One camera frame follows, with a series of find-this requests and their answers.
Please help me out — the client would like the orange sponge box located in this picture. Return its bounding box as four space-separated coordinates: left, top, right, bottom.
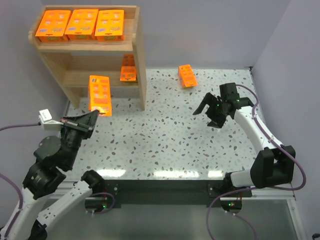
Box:
120 54 137 83
88 75 112 117
35 10 71 43
94 9 125 42
65 9 99 41
178 64 198 88

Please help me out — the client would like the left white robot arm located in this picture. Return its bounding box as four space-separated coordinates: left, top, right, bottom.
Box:
0 109 104 240

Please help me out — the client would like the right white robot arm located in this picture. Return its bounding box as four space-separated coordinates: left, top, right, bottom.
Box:
194 82 296 193

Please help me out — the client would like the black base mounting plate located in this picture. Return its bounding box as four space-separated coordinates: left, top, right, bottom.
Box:
92 179 239 208

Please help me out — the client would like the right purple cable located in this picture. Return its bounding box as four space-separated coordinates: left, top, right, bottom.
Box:
206 84 307 240

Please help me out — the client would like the purple cable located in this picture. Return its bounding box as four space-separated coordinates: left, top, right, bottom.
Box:
206 84 307 240
0 122 116 240

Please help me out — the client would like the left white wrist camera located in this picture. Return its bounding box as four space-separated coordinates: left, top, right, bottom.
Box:
38 109 63 131

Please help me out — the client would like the aluminium rail frame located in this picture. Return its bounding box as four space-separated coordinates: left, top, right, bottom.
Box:
18 66 307 240

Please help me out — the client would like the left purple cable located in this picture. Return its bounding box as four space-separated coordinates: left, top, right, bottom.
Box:
0 122 116 240

